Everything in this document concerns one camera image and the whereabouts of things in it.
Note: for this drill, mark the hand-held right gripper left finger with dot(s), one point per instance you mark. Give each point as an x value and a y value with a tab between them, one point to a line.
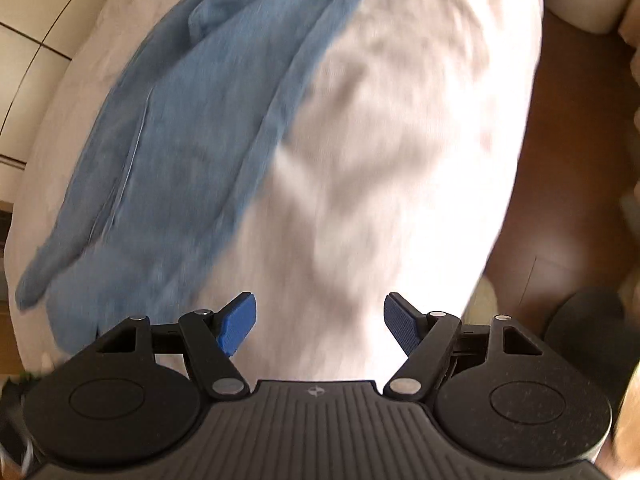
238	323

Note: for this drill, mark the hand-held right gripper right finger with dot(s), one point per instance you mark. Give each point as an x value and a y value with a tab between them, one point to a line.
403	326

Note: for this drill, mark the light blue denim jeans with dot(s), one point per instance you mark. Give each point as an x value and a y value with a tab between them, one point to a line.
200	160

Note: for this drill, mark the bed with white cover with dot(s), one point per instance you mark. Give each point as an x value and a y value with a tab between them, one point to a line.
400	160

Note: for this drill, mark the dark round stool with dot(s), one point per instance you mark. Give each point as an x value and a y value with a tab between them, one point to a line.
585	321

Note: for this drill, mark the white panelled wardrobe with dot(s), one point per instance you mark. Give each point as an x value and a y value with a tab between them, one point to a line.
30	75

